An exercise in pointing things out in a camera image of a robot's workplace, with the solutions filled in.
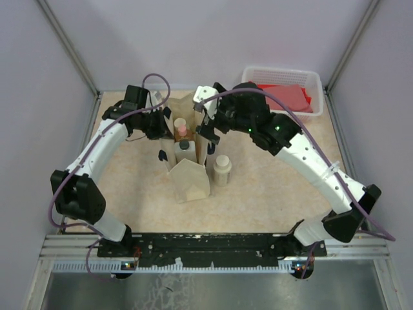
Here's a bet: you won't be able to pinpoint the white plastic basket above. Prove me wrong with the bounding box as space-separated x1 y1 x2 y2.
241 66 324 122

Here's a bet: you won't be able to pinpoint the orange lotion bottle pink cap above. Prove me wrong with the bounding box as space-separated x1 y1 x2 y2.
176 125 194 142

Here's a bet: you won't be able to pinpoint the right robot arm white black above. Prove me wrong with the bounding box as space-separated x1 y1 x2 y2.
193 83 381 256

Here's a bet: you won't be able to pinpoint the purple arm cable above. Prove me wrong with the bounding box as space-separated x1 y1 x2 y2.
47 74 171 284
193 88 396 280

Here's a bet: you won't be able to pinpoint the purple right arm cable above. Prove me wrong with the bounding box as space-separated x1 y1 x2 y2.
193 88 396 280

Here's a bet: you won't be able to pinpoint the beige canvas tote bag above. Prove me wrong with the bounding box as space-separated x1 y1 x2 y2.
158 92 210 203

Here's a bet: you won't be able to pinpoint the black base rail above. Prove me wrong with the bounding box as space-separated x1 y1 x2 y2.
97 233 312 268

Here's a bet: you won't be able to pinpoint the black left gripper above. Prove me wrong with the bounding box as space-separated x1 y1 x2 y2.
139 107 175 140

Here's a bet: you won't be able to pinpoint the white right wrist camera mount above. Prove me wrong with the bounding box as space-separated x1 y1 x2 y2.
192 86 219 119

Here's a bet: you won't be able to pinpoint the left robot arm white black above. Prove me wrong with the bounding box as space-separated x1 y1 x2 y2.
50 85 172 256

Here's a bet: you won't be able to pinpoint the green bottle beige cap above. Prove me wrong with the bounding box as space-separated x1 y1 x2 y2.
174 118 186 129

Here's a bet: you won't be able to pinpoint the red cloth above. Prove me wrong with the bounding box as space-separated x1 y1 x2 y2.
258 84 313 113

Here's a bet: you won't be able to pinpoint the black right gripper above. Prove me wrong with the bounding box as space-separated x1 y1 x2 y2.
195 83 254 144

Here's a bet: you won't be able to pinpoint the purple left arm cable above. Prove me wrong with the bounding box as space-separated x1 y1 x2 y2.
47 74 171 284

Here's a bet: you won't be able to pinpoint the white bottle grey cap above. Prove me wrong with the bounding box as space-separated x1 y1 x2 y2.
174 139 197 163

